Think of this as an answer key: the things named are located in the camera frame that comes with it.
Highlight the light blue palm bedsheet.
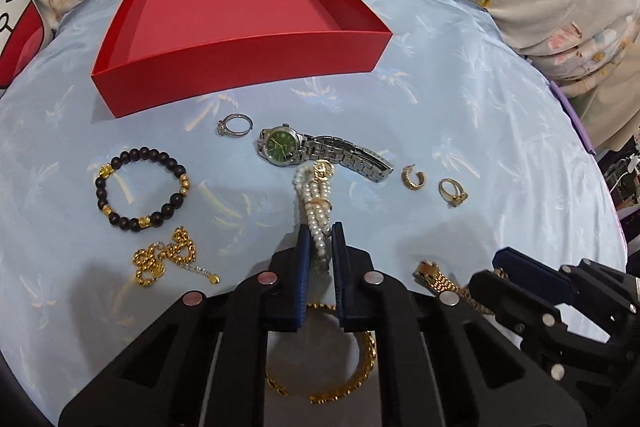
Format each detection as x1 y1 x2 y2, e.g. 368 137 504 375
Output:
1 0 627 421

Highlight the silver watch green dial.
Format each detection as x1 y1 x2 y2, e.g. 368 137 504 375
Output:
256 124 394 183

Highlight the silver stone ring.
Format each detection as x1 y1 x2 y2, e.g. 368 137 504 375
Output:
216 111 254 139

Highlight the black and gold bead bracelet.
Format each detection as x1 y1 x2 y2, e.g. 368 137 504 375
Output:
94 146 192 231

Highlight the gold wrist watch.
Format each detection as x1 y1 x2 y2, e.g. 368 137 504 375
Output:
413 260 494 315

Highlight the gold hoop earring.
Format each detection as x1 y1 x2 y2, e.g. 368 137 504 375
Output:
401 165 427 191

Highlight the pink bunny face pillow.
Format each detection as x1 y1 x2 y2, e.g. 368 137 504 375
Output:
0 0 53 93

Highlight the gold ring with stone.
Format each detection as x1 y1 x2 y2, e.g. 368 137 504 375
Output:
438 178 471 208

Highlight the white pearl bracelet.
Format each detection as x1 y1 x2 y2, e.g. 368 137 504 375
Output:
292 159 335 275

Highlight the red cardboard box tray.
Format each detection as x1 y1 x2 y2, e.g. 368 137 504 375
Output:
91 0 393 118

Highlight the gold cuff bangle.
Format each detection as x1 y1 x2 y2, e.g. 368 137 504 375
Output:
265 303 378 405

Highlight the gold chain bracelet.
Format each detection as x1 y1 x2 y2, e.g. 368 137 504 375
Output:
131 226 222 290

